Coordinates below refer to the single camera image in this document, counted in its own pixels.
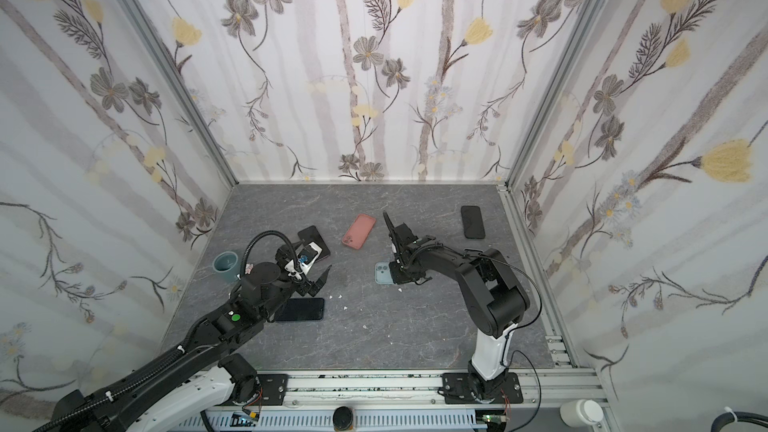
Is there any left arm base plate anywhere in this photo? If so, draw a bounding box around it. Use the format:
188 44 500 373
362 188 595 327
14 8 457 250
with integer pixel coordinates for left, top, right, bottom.
245 373 289 407

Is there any light blue case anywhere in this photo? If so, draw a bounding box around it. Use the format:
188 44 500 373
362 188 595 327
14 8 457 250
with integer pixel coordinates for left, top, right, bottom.
374 262 395 285

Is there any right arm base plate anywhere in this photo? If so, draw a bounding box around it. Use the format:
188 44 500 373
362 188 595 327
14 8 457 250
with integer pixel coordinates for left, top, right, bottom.
438 372 523 405

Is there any pink phone case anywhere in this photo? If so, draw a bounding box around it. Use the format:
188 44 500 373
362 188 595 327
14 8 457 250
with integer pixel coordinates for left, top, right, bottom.
342 214 376 250

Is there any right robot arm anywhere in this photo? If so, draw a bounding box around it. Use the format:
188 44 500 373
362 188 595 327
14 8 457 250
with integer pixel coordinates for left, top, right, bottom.
385 219 531 403

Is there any black phone far left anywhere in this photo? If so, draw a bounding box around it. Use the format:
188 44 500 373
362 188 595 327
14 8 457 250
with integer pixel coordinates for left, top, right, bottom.
297 225 331 261

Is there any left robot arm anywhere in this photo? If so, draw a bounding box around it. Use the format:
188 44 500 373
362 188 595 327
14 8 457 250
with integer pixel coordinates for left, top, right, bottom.
37 262 330 431

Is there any black round knob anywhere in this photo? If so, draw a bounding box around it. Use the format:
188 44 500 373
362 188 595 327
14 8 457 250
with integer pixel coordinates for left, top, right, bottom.
332 406 355 432

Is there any teal ceramic cup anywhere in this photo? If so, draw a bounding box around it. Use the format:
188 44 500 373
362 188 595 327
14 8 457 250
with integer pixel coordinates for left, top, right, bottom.
212 251 241 283

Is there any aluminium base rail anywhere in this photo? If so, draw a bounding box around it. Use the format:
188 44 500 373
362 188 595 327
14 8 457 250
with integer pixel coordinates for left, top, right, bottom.
200 337 619 431

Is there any black phone case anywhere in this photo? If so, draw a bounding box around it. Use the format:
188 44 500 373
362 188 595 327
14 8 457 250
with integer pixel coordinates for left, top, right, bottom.
460 205 486 240

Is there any black corrugated cable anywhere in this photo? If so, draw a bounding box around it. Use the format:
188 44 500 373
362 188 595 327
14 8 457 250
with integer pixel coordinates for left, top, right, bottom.
382 211 403 253
239 230 301 280

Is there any left black corrugated cable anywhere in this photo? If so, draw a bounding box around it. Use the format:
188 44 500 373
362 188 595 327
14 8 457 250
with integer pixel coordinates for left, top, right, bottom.
239 230 301 280

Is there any right black corrugated cable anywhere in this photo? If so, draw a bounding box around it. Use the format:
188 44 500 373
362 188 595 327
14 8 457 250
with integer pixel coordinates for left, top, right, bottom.
382 211 403 253

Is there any white cylinder object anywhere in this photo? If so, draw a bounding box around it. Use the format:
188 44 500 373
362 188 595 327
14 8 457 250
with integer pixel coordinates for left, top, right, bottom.
559 399 605 428

